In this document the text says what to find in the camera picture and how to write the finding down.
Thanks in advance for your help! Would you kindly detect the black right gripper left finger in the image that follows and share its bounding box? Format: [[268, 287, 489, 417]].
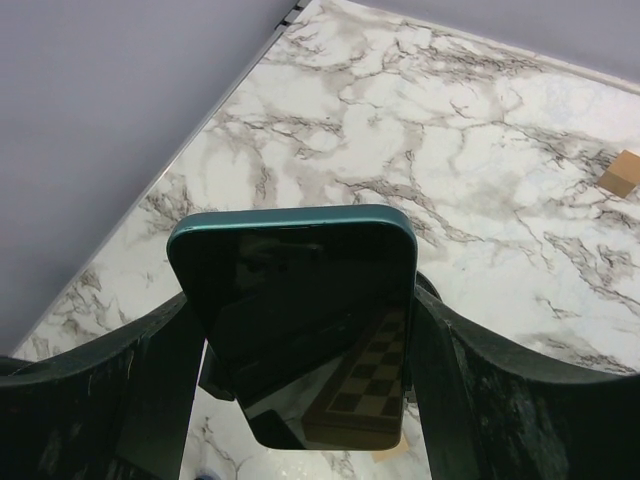
[[1, 294, 204, 479]]

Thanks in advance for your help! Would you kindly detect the light wooden block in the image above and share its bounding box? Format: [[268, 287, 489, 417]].
[[371, 434, 410, 463]]

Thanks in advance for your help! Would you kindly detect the black phone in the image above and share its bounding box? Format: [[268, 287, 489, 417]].
[[166, 204, 417, 451]]

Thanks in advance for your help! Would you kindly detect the brown wooden cube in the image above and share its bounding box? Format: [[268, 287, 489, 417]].
[[597, 150, 640, 198]]

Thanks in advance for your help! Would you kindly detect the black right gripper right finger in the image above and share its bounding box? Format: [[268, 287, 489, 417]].
[[409, 287, 639, 479]]

